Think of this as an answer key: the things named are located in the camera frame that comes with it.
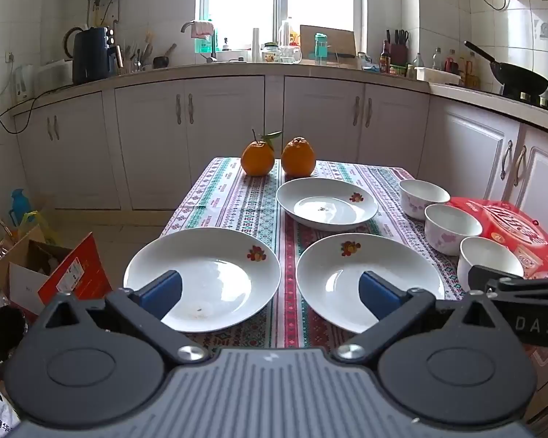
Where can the white fruit-print plate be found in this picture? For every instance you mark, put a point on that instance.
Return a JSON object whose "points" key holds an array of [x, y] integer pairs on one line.
{"points": [[338, 273], [210, 278], [326, 205]]}

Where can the clear plastic bottle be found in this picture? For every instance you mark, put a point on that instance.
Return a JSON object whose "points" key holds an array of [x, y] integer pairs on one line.
{"points": [[287, 32]]}

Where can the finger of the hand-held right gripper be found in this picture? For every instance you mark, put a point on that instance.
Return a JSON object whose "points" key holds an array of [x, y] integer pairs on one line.
{"points": [[497, 280]]}

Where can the dark sauce bottle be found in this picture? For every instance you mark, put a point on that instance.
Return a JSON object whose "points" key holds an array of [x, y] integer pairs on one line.
{"points": [[384, 61]]}

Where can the knife block with knives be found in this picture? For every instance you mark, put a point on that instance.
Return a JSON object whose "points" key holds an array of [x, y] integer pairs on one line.
{"points": [[397, 52]]}

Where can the white kitchen base cabinets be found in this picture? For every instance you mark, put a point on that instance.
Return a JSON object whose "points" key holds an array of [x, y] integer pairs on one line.
{"points": [[233, 123]]}

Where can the black gas stove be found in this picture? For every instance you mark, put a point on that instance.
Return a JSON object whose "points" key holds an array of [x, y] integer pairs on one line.
{"points": [[539, 100]]}

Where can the black bin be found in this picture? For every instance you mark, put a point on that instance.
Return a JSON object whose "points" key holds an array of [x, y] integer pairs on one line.
{"points": [[2, 337]]}

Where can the wall socket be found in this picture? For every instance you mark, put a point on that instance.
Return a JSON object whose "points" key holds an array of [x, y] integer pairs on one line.
{"points": [[10, 57]]}

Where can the leafless orange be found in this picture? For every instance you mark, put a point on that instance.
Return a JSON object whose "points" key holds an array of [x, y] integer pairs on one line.
{"points": [[299, 159]]}

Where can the patterned tablecloth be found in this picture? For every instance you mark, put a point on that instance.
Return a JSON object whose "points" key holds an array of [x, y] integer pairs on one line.
{"points": [[237, 200]]}

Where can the red printed package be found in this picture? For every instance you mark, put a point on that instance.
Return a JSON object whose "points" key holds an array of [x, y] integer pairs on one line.
{"points": [[507, 219]]}

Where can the white rectangular tray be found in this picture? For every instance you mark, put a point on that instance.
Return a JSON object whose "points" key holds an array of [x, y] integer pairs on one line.
{"points": [[436, 75]]}

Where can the pink cloth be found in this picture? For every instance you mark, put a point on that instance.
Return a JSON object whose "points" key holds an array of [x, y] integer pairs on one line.
{"points": [[202, 29]]}

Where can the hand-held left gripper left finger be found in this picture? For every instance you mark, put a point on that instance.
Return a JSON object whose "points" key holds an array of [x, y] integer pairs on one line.
{"points": [[162, 292]]}

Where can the light kitchen countertop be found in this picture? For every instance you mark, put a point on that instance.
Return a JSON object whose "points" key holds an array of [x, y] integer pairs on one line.
{"points": [[255, 67]]}

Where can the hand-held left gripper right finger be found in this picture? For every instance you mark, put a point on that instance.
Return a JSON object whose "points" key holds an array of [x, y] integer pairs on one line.
{"points": [[379, 292]]}

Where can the blue plastic bottle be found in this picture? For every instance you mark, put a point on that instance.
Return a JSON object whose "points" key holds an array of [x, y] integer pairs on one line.
{"points": [[18, 207]]}

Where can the stack of clear cups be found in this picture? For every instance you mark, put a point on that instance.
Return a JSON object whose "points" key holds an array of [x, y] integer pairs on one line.
{"points": [[255, 45]]}

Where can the white countertop appliance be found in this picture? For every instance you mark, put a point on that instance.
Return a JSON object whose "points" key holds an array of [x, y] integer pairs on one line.
{"points": [[55, 77]]}

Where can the yellow-green bag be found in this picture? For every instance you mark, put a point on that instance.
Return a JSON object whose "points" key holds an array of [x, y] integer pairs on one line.
{"points": [[39, 228]]}

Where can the dark blue air fryer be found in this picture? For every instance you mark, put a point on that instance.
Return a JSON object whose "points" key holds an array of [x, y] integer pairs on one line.
{"points": [[93, 57]]}

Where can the glass pitcher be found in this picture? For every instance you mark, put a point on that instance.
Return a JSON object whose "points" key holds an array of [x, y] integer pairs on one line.
{"points": [[291, 54]]}

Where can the wooden cutting board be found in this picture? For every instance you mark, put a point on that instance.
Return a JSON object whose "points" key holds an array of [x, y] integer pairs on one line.
{"points": [[342, 41]]}

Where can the black wok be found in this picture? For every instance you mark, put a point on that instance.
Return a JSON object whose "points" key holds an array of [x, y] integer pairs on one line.
{"points": [[520, 80]]}

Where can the white pink-floral bowl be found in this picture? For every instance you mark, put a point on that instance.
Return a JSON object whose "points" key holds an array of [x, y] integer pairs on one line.
{"points": [[484, 255], [447, 232], [420, 200]]}

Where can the kitchen window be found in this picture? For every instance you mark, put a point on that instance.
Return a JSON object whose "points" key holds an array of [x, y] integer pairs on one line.
{"points": [[278, 0]]}

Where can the red and brown cardboard box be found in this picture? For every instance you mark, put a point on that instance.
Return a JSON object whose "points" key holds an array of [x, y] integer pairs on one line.
{"points": [[59, 273]]}

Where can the utensil holder with utensils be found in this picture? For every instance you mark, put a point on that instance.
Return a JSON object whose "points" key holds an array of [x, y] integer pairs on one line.
{"points": [[137, 59]]}

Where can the green bottle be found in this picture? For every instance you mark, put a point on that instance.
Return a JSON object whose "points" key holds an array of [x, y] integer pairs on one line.
{"points": [[205, 45]]}

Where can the metal faucet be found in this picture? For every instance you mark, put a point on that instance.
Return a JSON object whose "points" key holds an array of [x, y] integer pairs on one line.
{"points": [[196, 32]]}

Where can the orange with green leaf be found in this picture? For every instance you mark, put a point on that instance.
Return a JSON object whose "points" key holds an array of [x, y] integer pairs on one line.
{"points": [[257, 159]]}

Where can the small black pot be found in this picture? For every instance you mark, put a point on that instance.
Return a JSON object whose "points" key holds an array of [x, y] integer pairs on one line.
{"points": [[160, 61]]}

